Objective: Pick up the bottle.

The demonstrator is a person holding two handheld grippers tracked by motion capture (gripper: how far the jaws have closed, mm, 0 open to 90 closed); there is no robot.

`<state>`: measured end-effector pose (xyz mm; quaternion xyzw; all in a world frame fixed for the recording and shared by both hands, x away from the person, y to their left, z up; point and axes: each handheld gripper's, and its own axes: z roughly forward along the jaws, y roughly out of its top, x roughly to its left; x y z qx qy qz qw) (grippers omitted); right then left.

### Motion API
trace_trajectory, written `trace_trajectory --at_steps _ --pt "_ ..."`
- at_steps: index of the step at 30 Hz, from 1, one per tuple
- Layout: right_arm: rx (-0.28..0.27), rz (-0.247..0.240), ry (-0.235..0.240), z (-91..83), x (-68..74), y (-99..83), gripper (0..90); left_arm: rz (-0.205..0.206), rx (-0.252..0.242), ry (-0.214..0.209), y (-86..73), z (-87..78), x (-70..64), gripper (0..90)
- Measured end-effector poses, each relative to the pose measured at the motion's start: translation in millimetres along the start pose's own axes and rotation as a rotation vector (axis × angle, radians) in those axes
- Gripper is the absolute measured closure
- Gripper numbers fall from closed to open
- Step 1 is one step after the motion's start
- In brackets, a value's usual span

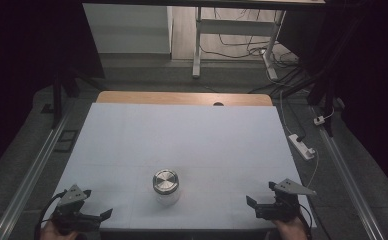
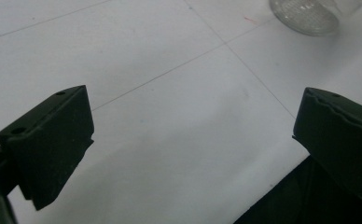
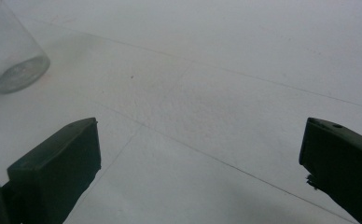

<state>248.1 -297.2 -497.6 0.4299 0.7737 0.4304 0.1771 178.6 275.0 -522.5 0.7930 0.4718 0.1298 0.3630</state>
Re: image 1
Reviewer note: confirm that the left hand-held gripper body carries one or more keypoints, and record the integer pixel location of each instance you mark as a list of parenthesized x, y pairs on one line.
[(69, 213)]

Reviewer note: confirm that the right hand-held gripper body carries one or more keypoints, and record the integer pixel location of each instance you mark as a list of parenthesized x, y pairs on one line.
[(283, 208)]

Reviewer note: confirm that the clear glass jar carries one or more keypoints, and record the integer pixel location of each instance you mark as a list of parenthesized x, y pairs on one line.
[(168, 198)]

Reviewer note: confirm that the round silver metal lid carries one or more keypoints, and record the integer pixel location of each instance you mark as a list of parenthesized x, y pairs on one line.
[(165, 181)]

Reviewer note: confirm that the person's right hand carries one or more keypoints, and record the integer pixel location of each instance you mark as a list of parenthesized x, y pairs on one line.
[(292, 230)]

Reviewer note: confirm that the person's left hand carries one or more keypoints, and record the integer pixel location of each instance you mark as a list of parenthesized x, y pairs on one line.
[(50, 234)]

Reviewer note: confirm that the white power strip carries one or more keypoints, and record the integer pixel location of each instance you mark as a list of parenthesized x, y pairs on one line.
[(301, 146)]

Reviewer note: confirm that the small white adapter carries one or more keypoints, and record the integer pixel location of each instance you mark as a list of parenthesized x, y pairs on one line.
[(319, 120)]

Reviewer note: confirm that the white table cover sheet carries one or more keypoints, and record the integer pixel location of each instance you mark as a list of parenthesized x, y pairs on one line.
[(188, 140)]

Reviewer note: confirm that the black metal stand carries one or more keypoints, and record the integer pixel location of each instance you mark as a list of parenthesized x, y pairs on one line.
[(328, 96), (57, 100)]

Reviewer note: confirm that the wooden table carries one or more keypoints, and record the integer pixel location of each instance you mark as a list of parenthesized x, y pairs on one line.
[(168, 98)]

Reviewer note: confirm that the white cabinet panel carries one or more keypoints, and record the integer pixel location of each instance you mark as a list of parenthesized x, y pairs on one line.
[(128, 30)]

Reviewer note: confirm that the aluminium floor rail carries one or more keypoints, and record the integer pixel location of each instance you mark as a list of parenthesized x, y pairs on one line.
[(32, 173), (348, 176)]

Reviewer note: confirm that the black rectangular floor frame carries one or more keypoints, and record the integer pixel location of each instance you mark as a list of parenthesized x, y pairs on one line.
[(66, 140)]

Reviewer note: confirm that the white desk frame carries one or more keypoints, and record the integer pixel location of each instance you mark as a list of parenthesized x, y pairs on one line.
[(235, 27)]

